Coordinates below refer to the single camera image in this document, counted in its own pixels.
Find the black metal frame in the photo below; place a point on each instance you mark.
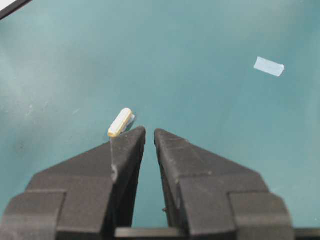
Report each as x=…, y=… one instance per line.
x=8, y=7

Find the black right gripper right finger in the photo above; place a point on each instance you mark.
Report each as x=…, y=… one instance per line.
x=211, y=197

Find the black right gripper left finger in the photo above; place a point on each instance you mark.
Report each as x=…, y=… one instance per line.
x=83, y=198

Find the small wooden dowel rod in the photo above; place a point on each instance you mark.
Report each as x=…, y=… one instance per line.
x=120, y=123

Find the pale blue tape piece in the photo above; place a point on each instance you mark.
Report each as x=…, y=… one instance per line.
x=269, y=67

